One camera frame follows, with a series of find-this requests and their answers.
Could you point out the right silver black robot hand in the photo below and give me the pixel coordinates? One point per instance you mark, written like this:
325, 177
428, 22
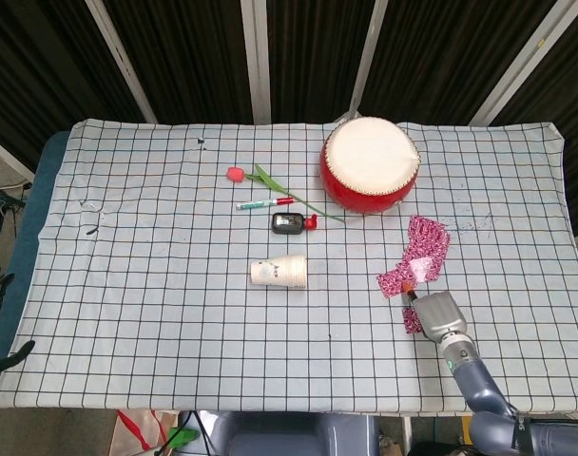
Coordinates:
438, 316

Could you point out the pink knitted cloth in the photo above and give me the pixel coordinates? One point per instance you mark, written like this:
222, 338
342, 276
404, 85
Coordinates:
427, 242

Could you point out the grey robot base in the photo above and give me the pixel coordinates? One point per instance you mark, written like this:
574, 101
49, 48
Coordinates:
289, 434

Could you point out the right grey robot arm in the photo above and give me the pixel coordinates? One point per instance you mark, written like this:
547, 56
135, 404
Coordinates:
479, 385

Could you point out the blue table pad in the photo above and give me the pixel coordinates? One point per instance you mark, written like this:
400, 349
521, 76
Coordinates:
37, 190

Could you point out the white table leg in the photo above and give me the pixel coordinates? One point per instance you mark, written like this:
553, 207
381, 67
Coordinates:
407, 434

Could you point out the small red plastic toy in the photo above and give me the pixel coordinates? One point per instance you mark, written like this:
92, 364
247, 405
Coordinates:
310, 222

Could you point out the stacked white paper cups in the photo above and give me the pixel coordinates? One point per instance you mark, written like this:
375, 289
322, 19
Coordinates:
279, 272

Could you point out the red drum with cream skin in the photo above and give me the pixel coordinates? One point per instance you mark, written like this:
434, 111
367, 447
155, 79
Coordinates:
370, 161

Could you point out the white black checkered tablecloth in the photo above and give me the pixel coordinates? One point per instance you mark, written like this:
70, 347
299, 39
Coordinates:
175, 309

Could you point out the red white shopping bag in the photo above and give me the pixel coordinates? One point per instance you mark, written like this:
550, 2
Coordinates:
137, 432

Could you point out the white marker with red cap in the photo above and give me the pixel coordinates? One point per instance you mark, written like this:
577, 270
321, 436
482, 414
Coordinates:
263, 204

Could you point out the artificial red tulip flower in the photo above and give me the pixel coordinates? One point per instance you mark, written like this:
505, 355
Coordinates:
270, 183

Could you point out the green plastic item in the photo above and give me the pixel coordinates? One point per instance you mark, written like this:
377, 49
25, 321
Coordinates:
182, 437

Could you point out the white partition frame post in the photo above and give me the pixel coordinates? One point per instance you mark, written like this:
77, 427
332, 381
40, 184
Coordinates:
122, 62
6, 154
256, 62
365, 62
526, 62

